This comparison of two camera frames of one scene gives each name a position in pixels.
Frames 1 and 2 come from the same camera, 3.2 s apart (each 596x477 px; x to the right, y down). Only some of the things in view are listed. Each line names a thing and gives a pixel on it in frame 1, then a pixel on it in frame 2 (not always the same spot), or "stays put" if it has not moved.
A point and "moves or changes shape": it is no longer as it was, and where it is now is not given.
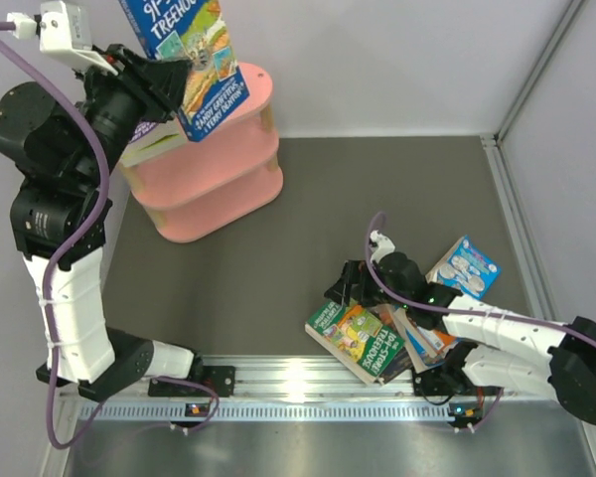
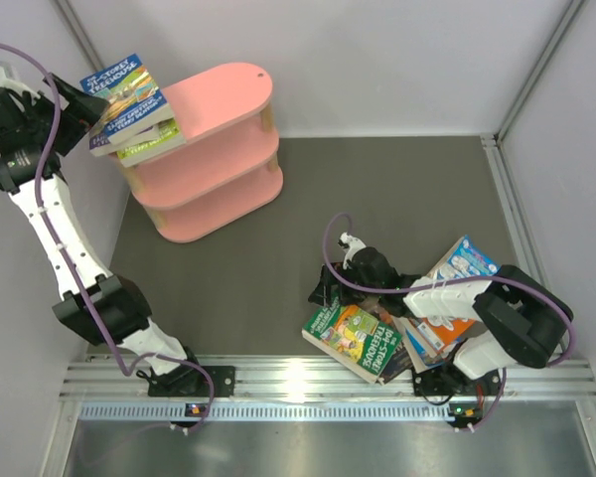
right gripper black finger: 340,291 -> 319,294
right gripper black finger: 355,274 -> 330,280
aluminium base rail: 299,390 stays put
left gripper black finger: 164,103 -> 72,126
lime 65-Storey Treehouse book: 153,141 stays put
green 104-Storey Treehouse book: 355,337 stays put
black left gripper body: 117,101 -> 38,114
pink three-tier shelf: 192,188 stays put
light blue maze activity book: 467,267 stays put
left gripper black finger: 167,76 -> 85,107
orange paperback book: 439,340 stays put
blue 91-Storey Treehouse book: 182,29 moves or changes shape
